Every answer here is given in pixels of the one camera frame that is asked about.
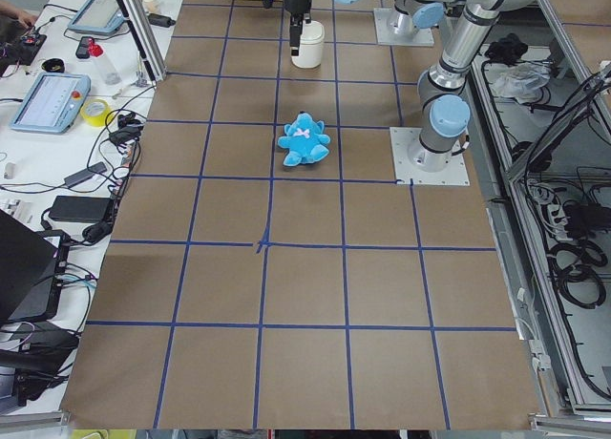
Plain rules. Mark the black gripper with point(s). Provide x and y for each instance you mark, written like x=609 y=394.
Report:
x=298 y=2

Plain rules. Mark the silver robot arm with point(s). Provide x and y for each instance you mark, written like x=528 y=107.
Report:
x=432 y=12
x=445 y=114

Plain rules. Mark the white trash can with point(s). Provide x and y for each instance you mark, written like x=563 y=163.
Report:
x=311 y=46

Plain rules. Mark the person hand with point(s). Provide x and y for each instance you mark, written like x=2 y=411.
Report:
x=24 y=17

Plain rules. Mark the blue plush teddy bear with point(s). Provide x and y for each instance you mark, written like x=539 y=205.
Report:
x=304 y=140

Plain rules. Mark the paper cup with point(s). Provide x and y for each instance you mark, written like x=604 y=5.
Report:
x=151 y=6

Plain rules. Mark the clear bottle red cap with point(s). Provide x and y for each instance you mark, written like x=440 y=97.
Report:
x=104 y=65

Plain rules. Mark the far blue teach pendant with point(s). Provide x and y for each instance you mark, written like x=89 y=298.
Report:
x=98 y=17

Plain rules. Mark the blue teach pendant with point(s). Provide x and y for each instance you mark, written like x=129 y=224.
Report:
x=52 y=104
x=98 y=17

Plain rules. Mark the black cloth bundle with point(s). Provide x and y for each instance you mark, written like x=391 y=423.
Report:
x=507 y=50

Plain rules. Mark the black remote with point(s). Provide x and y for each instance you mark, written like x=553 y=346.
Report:
x=85 y=48

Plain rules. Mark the yellow tape roll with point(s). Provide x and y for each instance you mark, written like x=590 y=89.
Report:
x=95 y=112

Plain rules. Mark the white crumpled cloth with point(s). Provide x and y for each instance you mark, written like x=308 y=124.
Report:
x=523 y=82

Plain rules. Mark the black round dish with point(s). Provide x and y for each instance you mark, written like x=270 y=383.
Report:
x=53 y=65

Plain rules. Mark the grey adapter box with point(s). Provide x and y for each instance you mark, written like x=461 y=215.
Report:
x=85 y=174

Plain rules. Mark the brown paper table mat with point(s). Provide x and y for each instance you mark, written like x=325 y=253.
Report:
x=239 y=292

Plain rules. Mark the near blue teach pendant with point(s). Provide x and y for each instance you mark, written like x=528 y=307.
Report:
x=52 y=104

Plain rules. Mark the black power brick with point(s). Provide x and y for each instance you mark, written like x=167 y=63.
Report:
x=80 y=209

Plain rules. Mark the black laptop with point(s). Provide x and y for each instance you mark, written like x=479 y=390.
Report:
x=31 y=264

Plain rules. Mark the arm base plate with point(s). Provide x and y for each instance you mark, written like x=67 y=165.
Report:
x=394 y=28
x=415 y=165

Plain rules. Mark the aluminium frame post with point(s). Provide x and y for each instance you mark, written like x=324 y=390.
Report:
x=141 y=31

